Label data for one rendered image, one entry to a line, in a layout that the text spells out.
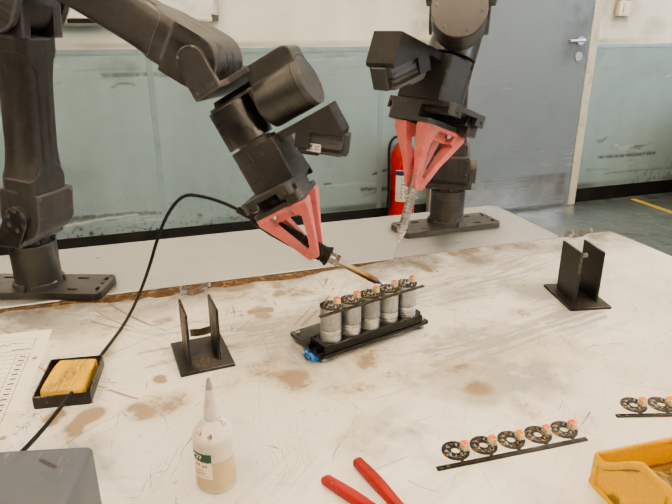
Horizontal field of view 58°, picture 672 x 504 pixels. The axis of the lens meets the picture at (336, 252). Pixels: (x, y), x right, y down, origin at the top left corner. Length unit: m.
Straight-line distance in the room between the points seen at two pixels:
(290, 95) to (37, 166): 0.36
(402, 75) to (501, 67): 3.11
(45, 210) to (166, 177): 2.41
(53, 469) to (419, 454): 0.30
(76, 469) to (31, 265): 0.53
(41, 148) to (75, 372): 0.31
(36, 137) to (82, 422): 0.38
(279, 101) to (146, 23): 0.17
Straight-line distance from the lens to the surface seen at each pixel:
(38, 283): 0.94
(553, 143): 4.07
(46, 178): 0.88
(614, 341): 0.81
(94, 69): 3.19
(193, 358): 0.71
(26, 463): 0.45
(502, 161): 3.87
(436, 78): 0.70
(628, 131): 4.50
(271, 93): 0.67
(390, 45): 0.66
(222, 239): 1.09
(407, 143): 0.72
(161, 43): 0.72
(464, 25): 0.65
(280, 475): 0.55
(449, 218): 1.12
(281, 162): 0.68
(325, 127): 0.67
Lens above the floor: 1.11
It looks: 21 degrees down
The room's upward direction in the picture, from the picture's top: straight up
